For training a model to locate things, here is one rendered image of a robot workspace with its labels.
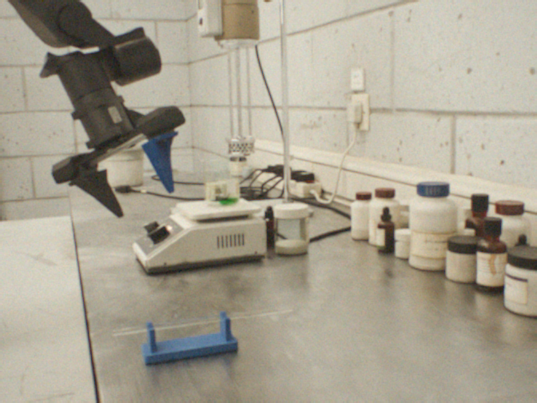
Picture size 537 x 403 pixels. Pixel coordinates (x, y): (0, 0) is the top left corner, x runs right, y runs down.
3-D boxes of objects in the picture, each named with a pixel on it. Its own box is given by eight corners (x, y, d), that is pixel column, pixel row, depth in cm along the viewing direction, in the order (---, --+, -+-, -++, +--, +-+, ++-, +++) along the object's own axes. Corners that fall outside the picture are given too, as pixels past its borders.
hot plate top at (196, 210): (191, 220, 98) (191, 214, 98) (175, 208, 109) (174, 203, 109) (263, 213, 102) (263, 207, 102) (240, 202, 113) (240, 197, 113)
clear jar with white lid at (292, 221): (278, 257, 105) (276, 210, 104) (272, 249, 111) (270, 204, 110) (313, 254, 106) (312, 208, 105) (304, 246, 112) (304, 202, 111)
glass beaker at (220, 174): (244, 204, 108) (243, 155, 107) (236, 210, 102) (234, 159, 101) (206, 204, 110) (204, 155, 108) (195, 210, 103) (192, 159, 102)
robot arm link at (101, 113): (137, 63, 75) (161, 64, 81) (25, 129, 81) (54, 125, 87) (168, 126, 76) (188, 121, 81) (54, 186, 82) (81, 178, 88)
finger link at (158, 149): (159, 135, 76) (179, 130, 82) (135, 147, 77) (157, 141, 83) (184, 186, 77) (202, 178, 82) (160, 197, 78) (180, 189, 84)
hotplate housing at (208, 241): (146, 276, 96) (143, 225, 95) (133, 257, 108) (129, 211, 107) (280, 258, 104) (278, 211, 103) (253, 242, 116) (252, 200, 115)
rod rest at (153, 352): (145, 365, 64) (142, 332, 63) (141, 353, 67) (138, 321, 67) (239, 350, 67) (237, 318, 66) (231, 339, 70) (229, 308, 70)
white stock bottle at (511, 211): (531, 283, 87) (534, 206, 85) (484, 280, 89) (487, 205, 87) (528, 271, 93) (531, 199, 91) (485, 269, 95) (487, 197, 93)
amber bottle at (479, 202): (496, 261, 98) (499, 193, 96) (488, 269, 95) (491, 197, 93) (467, 258, 101) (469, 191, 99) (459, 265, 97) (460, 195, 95)
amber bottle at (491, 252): (475, 282, 88) (477, 215, 86) (504, 284, 87) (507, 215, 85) (476, 291, 84) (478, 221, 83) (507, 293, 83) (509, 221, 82)
